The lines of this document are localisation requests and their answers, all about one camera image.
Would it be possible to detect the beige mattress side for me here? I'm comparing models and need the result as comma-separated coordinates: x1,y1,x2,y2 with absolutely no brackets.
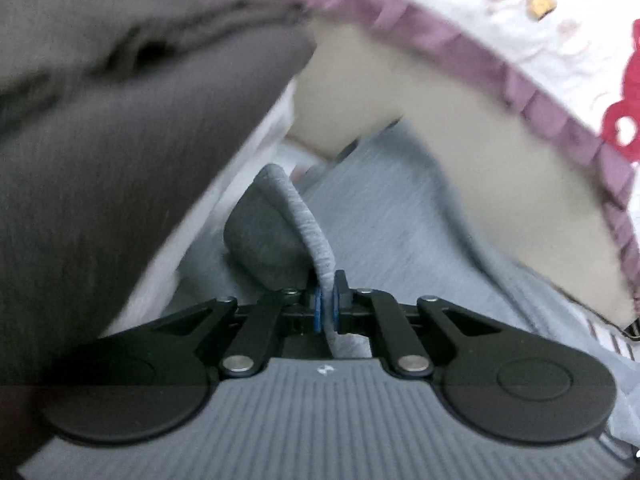
286,16,637,328

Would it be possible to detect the grey garment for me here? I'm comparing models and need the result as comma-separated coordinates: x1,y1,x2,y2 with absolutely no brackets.
170,120,640,453

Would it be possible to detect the brown folded garment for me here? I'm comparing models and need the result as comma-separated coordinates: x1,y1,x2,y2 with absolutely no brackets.
0,0,319,398

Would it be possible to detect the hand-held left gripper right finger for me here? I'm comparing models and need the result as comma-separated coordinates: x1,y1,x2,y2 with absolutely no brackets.
332,270,504,379

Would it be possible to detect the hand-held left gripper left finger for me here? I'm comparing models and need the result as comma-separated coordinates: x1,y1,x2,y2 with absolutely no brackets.
149,286,325,379

